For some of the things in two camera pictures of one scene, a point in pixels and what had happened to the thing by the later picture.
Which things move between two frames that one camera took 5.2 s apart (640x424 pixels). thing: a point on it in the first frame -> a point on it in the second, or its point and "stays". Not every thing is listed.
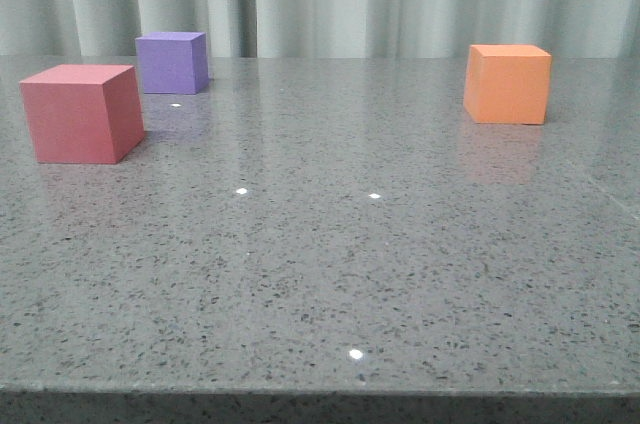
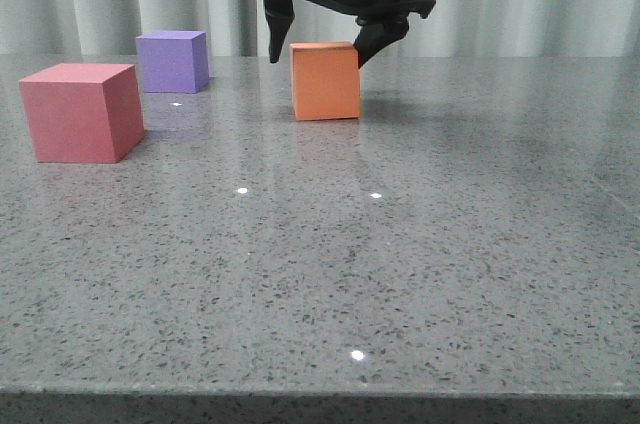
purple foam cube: [173, 62] stays
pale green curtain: [321, 0] stays
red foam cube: [84, 113] stays
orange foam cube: [507, 84] -> [325, 80]
